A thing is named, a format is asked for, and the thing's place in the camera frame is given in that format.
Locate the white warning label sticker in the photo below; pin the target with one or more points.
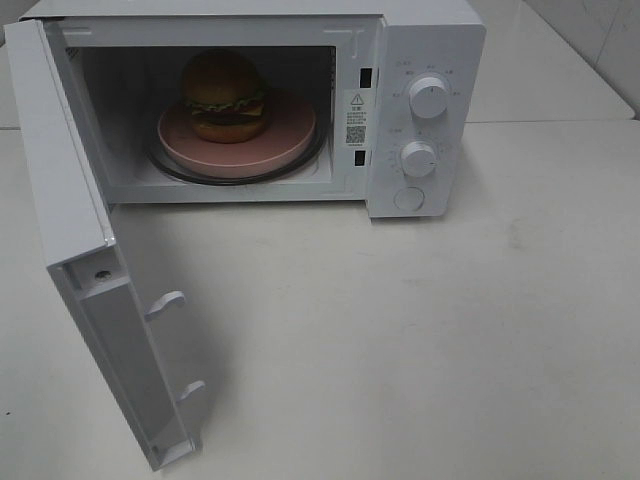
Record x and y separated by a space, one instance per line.
356 108

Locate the white microwave door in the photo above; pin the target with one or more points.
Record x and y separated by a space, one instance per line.
82 255

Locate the round white door button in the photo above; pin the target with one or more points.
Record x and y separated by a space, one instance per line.
409 199

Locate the glass microwave turntable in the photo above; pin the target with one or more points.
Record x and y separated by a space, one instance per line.
169 167

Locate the upper white power knob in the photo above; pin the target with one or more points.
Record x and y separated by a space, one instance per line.
428 95

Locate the lower white timer knob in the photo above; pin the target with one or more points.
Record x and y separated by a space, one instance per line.
418 159

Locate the white microwave oven body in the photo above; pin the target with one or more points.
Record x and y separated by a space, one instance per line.
129 57

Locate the toy burger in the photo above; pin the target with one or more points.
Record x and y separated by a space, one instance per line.
225 97

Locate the pink round plate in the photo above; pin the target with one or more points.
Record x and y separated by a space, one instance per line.
292 123

